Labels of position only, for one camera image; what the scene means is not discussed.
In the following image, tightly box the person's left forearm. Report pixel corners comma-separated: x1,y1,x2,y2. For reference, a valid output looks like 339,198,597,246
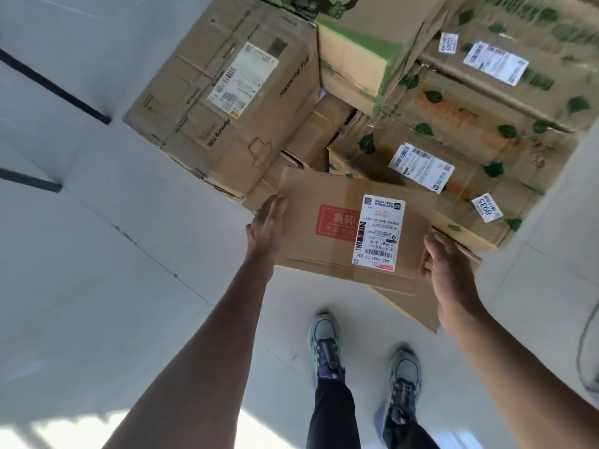
102,251,278,449

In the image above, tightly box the person's right forearm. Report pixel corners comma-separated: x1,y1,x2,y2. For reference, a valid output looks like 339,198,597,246
443,303,599,449

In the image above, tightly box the box with yellow-edged label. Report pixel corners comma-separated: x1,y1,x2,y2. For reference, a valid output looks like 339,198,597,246
123,0,323,203

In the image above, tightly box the person's right hand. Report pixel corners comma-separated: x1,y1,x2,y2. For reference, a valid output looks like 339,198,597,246
423,231,483,335

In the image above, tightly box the person's right shoe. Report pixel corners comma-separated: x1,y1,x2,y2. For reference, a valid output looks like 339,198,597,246
374,348,423,441

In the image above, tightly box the green leaf box 0245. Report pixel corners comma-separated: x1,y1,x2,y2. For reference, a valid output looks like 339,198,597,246
417,0,599,135

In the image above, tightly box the person's leg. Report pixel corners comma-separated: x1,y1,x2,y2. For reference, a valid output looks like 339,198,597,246
381,415,442,449
306,378,362,449

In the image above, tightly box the person's left shoe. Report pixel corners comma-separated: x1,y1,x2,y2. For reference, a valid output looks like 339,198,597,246
307,312,347,385

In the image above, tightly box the person's shoe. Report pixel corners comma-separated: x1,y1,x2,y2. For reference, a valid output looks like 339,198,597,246
307,312,347,385
374,348,423,441

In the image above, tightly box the box with cart drawing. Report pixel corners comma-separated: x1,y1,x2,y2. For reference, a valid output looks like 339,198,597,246
367,210,483,334

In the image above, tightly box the person's left leg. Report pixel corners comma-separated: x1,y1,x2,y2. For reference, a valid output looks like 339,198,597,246
306,378,362,449

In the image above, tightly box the person's right leg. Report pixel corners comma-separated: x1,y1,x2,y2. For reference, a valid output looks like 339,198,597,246
381,415,442,449

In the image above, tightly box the box with red stamp label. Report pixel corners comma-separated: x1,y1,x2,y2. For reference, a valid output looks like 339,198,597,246
273,167,435,297

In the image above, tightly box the person's left hand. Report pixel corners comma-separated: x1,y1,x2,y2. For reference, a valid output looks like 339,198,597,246
245,195,289,269

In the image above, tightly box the orange leaf box 8935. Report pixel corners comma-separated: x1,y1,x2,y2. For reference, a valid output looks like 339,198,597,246
327,65,580,252

